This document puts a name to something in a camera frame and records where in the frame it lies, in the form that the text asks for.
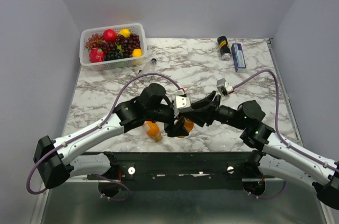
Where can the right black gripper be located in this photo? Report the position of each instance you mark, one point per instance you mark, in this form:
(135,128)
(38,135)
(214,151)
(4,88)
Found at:
(200,116)

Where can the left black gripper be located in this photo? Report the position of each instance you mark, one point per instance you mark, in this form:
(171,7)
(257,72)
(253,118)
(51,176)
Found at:
(178,130)

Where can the orange juice bottle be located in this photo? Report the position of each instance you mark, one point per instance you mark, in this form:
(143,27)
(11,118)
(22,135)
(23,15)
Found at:
(188,127)
(151,128)

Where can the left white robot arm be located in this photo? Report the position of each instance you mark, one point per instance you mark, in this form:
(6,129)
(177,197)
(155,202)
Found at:
(54,159)

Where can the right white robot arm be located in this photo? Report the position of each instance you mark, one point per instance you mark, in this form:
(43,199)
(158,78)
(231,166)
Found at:
(277,155)

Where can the clear bottle black cap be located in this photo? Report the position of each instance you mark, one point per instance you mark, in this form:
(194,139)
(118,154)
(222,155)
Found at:
(149,67)

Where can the blue white box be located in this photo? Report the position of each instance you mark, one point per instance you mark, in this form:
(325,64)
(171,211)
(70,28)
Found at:
(238,58)

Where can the black drink can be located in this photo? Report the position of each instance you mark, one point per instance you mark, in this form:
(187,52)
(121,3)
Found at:
(224,48)

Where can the yellow lemon front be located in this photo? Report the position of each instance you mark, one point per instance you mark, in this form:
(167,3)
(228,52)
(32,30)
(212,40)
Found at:
(137,53)

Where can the yellow lemon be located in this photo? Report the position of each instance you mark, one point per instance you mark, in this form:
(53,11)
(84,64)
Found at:
(125,32)
(137,53)

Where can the dark red grape bunch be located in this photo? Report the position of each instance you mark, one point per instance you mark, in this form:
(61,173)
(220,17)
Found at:
(126,45)

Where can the black grape bunch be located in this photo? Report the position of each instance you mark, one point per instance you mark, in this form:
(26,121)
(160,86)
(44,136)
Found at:
(114,54)

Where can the white plastic fruit basket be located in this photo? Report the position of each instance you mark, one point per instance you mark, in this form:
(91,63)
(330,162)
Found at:
(134,28)

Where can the yellow lemon back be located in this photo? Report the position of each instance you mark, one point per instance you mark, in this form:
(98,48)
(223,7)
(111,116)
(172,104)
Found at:
(125,32)

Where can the pink dragon fruit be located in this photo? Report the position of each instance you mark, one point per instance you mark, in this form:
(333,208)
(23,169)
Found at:
(96,55)

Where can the red apple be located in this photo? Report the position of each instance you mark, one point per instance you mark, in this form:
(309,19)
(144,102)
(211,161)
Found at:
(109,35)

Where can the red grape bunch left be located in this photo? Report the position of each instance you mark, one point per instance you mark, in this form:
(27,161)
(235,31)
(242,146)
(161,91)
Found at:
(95,41)

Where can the black aluminium base frame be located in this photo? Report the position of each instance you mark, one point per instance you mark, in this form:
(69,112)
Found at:
(171,171)

